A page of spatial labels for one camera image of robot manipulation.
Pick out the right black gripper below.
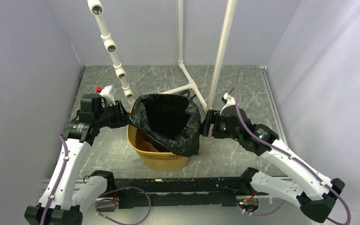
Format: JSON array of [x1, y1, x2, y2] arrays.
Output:
[[198, 109, 241, 142]]

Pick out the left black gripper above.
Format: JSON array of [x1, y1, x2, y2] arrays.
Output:
[[95, 99, 134, 128]]

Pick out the black trash bag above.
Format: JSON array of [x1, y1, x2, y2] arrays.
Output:
[[128, 94, 201, 157]]

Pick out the yellow plastic trash bin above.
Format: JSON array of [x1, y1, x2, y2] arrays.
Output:
[[127, 114, 189, 172]]

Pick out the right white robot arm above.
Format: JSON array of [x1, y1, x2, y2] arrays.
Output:
[[201, 105, 345, 223]]

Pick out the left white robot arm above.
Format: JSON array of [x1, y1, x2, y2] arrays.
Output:
[[24, 93, 128, 225]]

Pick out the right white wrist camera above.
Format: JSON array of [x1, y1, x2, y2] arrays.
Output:
[[220, 92, 236, 114]]

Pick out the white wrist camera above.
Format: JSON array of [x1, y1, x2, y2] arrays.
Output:
[[220, 92, 236, 114], [95, 85, 117, 105]]

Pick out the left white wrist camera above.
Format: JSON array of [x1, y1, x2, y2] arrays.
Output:
[[95, 85, 117, 105]]

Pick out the black handled pliers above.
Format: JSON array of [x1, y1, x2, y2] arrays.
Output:
[[176, 90, 196, 100]]

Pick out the aluminium side rail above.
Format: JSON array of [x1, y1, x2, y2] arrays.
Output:
[[259, 66, 289, 146]]

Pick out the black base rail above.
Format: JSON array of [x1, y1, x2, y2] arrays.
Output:
[[102, 177, 258, 209]]

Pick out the white PVC pipe frame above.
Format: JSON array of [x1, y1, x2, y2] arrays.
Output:
[[87, 0, 238, 112]]

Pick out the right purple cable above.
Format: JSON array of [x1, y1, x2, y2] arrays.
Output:
[[228, 87, 352, 225]]

